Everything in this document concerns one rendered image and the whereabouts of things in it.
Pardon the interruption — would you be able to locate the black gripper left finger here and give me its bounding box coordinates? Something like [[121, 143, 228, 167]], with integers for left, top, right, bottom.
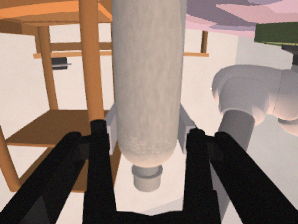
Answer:
[[0, 102, 119, 224]]

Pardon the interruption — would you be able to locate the beige bottle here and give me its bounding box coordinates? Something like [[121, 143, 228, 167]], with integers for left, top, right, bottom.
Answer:
[[112, 0, 187, 192]]

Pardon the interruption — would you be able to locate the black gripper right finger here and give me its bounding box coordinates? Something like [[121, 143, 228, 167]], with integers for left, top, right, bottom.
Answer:
[[177, 103, 298, 224]]

